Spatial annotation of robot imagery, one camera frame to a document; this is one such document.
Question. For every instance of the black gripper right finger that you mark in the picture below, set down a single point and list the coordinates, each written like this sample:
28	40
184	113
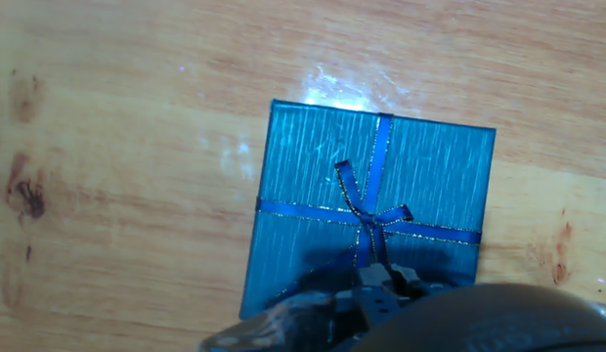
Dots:
405	278

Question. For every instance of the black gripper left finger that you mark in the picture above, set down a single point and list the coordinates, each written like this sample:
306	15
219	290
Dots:
376	303

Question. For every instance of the blue gift box lid ribbon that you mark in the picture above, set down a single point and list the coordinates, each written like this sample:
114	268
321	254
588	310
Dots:
308	156

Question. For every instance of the glossy wooden board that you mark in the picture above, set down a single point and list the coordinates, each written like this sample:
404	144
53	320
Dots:
137	146

